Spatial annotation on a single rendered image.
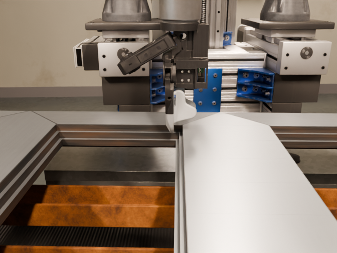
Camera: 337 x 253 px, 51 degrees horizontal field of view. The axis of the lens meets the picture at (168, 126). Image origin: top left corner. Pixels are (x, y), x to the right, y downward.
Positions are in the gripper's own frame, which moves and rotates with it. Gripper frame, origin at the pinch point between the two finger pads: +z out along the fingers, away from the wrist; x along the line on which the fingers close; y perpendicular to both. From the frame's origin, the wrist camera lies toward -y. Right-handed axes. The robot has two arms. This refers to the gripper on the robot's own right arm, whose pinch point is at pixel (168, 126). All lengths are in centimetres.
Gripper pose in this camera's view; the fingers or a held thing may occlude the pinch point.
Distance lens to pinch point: 71.1
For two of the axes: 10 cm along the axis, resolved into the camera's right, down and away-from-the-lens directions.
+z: 0.0, 9.4, 3.4
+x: 0.3, -3.4, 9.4
